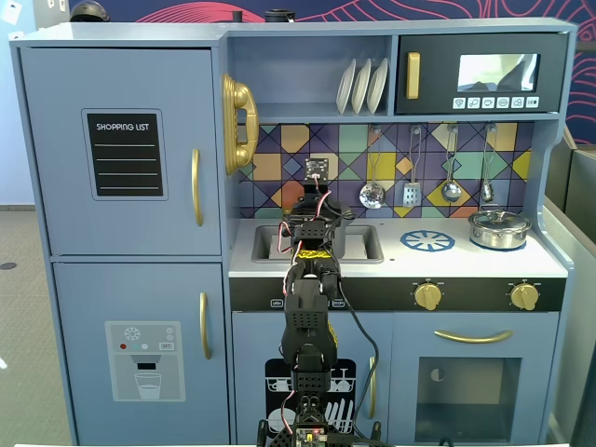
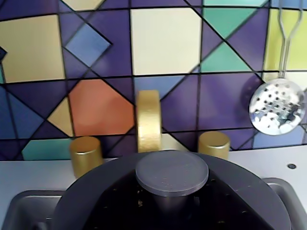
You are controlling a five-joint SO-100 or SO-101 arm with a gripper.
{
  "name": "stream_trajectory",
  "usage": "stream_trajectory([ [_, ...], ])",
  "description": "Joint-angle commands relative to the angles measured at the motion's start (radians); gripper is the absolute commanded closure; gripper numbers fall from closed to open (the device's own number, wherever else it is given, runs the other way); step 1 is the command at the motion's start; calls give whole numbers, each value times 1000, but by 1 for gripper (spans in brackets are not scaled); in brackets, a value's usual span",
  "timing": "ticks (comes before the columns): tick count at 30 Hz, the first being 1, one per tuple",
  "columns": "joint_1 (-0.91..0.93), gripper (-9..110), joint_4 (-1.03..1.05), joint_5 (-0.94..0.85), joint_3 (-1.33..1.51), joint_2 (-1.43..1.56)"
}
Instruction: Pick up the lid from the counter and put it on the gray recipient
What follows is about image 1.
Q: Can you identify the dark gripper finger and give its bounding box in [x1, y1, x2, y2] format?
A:
[325, 199, 358, 222]

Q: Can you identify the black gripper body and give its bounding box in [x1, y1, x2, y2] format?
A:
[284, 182, 346, 238]

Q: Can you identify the steel pot lid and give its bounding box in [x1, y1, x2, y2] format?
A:
[468, 209, 532, 232]

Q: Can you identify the steel skimmer spoon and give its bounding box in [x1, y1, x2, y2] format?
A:
[359, 125, 387, 210]

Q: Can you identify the gray toy sink basin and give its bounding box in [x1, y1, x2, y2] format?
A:
[251, 223, 386, 264]

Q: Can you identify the steel slotted spatula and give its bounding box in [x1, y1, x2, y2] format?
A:
[402, 124, 424, 209]

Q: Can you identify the steel ladle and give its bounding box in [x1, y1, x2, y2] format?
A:
[440, 123, 463, 204]

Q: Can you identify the gold toy telephone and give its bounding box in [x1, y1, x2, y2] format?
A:
[221, 73, 260, 177]

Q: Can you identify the gold stove knob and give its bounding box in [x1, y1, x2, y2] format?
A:
[413, 281, 443, 311]
[509, 282, 541, 312]

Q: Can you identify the gray toy plate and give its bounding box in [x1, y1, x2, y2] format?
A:
[366, 57, 389, 115]
[350, 58, 373, 115]
[335, 58, 358, 115]

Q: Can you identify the blue toy kitchen unit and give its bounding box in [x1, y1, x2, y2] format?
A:
[8, 17, 578, 446]

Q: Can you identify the blue dishwasher door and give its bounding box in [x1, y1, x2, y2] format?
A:
[231, 310, 393, 444]

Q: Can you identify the blue oven door with window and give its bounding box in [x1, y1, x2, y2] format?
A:
[390, 311, 560, 443]

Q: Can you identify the small steel spoon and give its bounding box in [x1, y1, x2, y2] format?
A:
[481, 122, 496, 203]

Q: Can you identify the steel pot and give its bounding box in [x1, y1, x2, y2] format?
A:
[467, 217, 533, 251]

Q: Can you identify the black microwave door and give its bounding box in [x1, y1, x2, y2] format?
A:
[394, 32, 570, 116]

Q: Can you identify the black shopping list chalkboard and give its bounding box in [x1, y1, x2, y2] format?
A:
[86, 113, 165, 198]

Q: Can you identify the robot controller circuit board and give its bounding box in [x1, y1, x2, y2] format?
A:
[291, 424, 330, 447]

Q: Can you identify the gray partition cabinet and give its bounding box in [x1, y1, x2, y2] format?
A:
[542, 125, 596, 447]

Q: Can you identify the blue freezer door with dispenser print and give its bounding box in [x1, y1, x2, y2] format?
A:
[51, 261, 231, 446]

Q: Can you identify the blue fridge door with chalkboard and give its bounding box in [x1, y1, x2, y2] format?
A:
[18, 46, 223, 257]

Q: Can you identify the black helmet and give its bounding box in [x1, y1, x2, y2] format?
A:
[68, 0, 111, 23]

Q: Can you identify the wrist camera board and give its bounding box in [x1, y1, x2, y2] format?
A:
[303, 157, 331, 182]

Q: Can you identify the gold fridge door handle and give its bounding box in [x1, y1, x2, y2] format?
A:
[191, 148, 205, 228]

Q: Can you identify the black power cable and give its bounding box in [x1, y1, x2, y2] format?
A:
[325, 274, 381, 441]

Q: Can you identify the gold microwave handle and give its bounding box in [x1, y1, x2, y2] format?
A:
[406, 51, 421, 101]

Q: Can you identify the gold freezer door handle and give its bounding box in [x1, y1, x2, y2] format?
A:
[198, 291, 213, 360]

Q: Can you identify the gold dishwasher handle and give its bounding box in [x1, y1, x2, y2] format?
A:
[365, 356, 378, 420]

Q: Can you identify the gold oven handle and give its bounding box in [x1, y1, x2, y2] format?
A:
[434, 329, 514, 345]

